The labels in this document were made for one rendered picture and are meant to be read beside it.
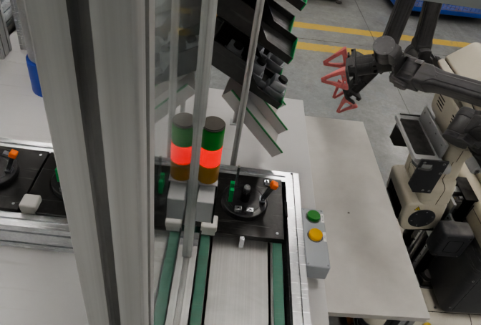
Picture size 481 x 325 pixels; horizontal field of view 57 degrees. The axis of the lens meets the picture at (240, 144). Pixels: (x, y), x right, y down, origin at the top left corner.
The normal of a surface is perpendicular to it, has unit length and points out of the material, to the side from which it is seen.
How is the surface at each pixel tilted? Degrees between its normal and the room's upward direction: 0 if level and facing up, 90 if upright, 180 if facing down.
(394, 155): 0
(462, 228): 0
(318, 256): 0
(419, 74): 46
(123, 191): 90
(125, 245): 90
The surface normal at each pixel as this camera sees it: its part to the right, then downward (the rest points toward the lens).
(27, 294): 0.13, -0.74
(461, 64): -0.57, -0.62
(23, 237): -0.04, 0.66
